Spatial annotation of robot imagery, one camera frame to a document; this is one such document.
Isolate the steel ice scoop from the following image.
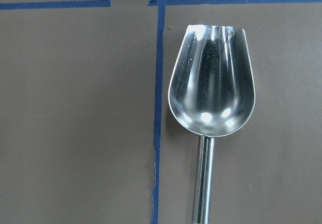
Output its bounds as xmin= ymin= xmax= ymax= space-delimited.
xmin=168 ymin=25 xmax=256 ymax=223

